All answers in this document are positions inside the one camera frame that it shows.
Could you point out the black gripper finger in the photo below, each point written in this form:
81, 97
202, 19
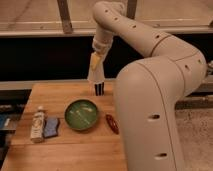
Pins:
102, 89
97, 89

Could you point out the white gripper body yellow patch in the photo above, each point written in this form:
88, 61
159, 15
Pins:
96, 69

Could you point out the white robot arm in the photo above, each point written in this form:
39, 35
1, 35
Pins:
146, 90

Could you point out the dark red chili pepper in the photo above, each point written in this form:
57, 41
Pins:
112, 123

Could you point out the white tube bottle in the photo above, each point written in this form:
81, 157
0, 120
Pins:
37, 127

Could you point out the metal window frame post left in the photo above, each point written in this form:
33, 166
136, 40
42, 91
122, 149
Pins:
65, 16

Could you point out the metal window frame post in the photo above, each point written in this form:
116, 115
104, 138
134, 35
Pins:
131, 8
65, 16

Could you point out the metal window frame post right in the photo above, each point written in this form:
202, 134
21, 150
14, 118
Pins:
131, 8

